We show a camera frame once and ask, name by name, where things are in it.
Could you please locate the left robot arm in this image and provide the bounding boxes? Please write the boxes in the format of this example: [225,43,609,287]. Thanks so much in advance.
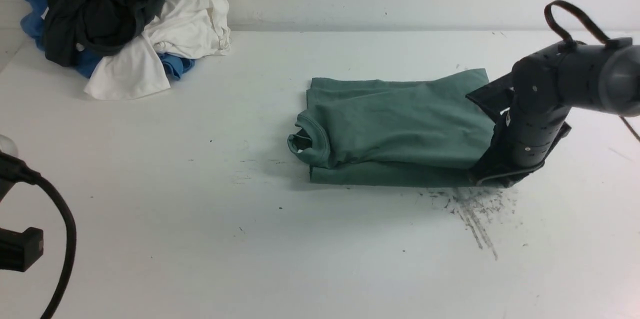
[0,135,44,272]

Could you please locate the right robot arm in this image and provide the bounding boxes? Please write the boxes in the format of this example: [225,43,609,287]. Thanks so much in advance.
[466,38,640,188]

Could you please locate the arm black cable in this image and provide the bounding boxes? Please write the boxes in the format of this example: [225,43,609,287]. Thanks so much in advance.
[0,151,78,319]
[544,0,640,142]

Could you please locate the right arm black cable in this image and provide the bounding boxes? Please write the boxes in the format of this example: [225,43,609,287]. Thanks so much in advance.
[544,0,640,142]

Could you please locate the blue crumpled garment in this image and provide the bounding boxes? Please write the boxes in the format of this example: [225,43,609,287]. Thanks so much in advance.
[20,0,195,80]

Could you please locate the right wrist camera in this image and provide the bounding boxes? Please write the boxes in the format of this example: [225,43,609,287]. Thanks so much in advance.
[466,73,515,123]

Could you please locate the black crumpled garment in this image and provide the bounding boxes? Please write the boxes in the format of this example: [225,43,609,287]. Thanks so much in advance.
[42,0,166,68]

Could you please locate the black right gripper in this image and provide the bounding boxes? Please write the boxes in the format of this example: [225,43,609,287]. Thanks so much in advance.
[467,119,572,188]

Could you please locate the green long sleeve shirt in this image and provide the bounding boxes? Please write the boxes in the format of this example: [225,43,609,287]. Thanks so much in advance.
[287,68,494,189]

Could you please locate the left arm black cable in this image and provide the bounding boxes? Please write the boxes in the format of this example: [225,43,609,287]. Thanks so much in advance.
[0,151,78,319]

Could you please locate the white crumpled shirt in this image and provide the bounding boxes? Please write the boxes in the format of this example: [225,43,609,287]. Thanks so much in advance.
[84,0,231,101]

